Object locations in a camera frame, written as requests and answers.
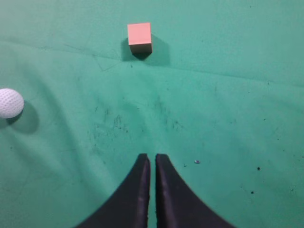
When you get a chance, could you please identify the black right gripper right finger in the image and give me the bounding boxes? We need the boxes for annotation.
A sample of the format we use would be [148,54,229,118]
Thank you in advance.
[155,154,233,228]

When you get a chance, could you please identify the pink cube block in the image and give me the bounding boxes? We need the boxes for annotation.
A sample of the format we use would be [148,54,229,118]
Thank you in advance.
[127,22,152,54]

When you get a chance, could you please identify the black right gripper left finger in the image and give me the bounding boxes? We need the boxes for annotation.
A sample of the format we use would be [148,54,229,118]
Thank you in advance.
[77,153,151,228]

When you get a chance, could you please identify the green table cloth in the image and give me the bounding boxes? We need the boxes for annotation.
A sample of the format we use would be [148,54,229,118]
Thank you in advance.
[0,0,304,228]

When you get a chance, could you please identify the white dimpled golf ball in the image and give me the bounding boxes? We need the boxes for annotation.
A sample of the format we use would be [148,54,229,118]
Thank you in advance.
[0,88,24,119]

